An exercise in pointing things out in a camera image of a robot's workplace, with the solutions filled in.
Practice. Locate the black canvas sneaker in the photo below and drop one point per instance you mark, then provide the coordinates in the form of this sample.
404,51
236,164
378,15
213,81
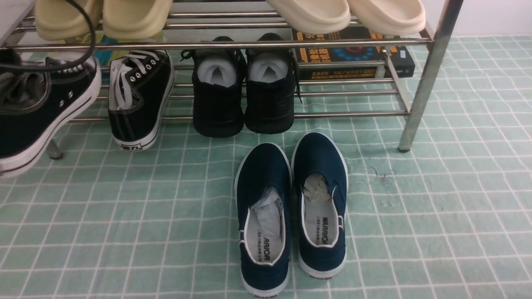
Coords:
140,84
35,105

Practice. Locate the left navy slip-on shoe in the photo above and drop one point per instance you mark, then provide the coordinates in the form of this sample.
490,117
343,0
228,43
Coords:
262,188

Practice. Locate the navy slip-on shoe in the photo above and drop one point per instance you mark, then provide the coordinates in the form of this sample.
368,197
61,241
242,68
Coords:
321,184
262,188

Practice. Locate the right navy slip-on shoe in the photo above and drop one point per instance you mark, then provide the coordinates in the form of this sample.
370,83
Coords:
321,184

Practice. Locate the right black knit shoe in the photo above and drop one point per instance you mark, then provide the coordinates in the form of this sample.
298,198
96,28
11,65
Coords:
272,82

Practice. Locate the black knit shoe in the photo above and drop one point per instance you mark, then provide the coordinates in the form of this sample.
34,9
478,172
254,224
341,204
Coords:
272,82
217,81

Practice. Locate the left black knit shoe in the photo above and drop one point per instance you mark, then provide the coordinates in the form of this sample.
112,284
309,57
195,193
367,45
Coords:
217,81

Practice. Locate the silver metal shoe rack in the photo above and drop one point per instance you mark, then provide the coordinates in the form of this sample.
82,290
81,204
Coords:
412,110

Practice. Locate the black and orange book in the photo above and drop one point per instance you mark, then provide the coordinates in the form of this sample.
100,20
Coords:
338,62

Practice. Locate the left cream foam slipper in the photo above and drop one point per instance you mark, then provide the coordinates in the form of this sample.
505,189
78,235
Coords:
314,16

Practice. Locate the cream foam slipper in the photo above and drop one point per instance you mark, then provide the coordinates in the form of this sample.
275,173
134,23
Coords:
390,17
314,16

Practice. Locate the right cream foam slipper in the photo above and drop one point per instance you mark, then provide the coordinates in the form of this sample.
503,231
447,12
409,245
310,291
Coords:
390,17

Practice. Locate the yellow and blue book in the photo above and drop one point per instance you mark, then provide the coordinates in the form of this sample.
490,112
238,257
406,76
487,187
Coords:
104,56

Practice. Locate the right yellow foam slipper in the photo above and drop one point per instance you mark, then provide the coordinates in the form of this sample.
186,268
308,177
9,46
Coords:
134,19

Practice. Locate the yellow foam slipper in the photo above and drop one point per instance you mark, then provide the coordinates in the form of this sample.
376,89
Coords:
58,20
134,19

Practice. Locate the green checkered cloth mat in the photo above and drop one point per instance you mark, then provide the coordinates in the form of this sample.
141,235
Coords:
451,219

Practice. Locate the left yellow foam slipper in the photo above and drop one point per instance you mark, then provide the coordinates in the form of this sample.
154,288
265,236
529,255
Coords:
58,20

